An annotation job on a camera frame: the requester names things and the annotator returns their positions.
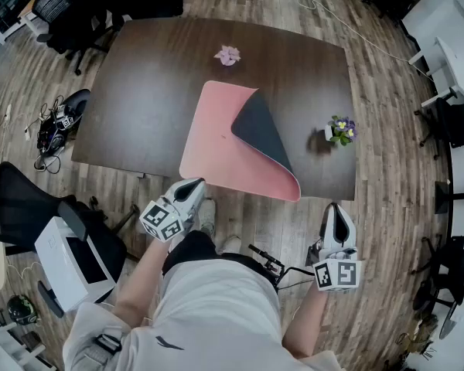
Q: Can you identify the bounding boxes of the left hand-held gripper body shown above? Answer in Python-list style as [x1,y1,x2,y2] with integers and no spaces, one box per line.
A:
[138,195,193,244]

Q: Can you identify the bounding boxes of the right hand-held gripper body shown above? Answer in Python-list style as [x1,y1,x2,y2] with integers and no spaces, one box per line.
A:
[312,240,363,294]

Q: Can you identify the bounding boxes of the pink desk mat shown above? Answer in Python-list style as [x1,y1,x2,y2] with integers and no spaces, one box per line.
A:
[179,80,302,202]

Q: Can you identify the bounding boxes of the person's left forearm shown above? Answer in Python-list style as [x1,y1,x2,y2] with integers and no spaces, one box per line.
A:
[113,228,186,328]

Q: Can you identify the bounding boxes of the person's right forearm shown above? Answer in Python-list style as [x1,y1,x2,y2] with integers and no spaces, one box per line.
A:
[281,280,329,359]

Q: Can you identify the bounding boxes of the white sneaker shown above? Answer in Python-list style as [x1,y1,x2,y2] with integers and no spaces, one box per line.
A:
[216,234,243,253]
[198,198,217,235]

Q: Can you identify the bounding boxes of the person's black shorts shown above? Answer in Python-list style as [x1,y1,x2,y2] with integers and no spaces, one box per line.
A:
[162,230,285,285]

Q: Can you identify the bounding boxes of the black monitor stand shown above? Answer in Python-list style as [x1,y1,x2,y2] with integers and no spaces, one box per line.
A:
[434,179,464,215]

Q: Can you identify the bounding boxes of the purple flower potted plant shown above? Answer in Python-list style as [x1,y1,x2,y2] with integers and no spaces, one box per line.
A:
[324,114,358,146]

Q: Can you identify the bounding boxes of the white curved desk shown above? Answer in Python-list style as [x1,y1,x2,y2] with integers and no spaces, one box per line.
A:
[446,141,464,371]

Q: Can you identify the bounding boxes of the person's white shirt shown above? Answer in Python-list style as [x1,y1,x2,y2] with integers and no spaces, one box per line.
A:
[63,256,347,371]

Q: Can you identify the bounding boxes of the white box device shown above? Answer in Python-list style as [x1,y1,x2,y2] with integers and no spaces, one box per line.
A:
[33,216,117,312]

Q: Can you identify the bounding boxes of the spare gripper device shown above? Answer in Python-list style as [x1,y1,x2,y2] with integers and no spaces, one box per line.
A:
[55,104,82,131]

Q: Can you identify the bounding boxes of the black floor bag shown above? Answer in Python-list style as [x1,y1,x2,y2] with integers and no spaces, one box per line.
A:
[36,88,92,158]

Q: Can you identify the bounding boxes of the black mesh office chair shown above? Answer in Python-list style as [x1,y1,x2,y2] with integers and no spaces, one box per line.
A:
[0,161,140,319]

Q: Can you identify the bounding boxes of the black helmet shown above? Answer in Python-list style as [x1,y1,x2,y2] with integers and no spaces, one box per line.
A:
[6,294,38,326]

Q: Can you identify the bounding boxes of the white metal rack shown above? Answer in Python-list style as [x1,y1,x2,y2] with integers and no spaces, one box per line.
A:
[0,303,61,371]

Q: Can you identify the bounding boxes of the wooden top white desk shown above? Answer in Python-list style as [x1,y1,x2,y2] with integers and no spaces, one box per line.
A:
[2,0,43,40]

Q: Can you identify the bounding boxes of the black camera rig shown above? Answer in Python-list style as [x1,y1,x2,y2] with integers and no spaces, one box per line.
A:
[248,243,314,285]

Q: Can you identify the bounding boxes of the black tangled cables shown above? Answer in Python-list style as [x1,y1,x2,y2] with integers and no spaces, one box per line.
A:
[33,94,69,173]

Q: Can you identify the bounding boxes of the gray shoulder strap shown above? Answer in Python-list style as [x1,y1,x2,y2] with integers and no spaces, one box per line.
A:
[83,332,123,365]

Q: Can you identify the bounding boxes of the long white cable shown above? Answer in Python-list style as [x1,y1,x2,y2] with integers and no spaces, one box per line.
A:
[296,0,436,80]

